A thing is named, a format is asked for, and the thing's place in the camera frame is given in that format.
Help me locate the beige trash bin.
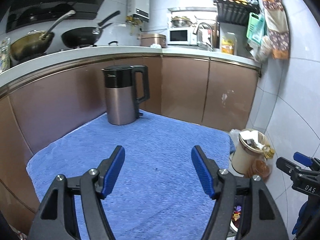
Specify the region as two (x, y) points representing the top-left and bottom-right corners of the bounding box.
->
(232, 128), (271, 174)

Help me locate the chrome kitchen faucet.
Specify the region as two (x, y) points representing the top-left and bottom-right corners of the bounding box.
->
(196, 22), (214, 51)

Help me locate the amber oil bottle on floor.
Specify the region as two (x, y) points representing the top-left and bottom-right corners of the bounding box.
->
(245, 148), (275, 181)

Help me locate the blue towel mat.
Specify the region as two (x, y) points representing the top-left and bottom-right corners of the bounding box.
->
(26, 112), (235, 239)

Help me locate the steel black electric kettle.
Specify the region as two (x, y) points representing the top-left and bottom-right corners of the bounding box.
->
(101, 65), (150, 126)

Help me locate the patterned hanging apron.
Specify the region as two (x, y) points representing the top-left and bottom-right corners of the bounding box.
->
(262, 0), (290, 60)

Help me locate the yellow detergent bag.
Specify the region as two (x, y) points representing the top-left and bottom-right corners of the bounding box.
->
(220, 32), (237, 55)

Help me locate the green cutting board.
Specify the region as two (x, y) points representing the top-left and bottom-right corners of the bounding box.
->
(246, 12), (265, 44)

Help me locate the black frying pan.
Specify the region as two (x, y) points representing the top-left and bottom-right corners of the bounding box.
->
(61, 10), (121, 49)

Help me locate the brown rice cooker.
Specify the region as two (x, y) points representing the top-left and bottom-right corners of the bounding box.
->
(140, 33), (167, 48)

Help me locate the white microwave oven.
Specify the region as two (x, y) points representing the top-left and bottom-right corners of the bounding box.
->
(167, 27), (197, 46)

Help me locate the white gas water heater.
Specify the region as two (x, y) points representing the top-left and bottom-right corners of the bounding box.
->
(127, 0), (150, 22)

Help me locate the black range hood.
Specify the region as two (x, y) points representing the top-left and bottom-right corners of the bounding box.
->
(4, 0), (118, 33)

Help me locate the brass wok with handle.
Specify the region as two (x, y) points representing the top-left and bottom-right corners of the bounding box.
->
(10, 10), (76, 61)

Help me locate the black wall dish rack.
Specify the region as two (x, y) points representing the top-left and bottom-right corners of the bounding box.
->
(213, 0), (260, 26)

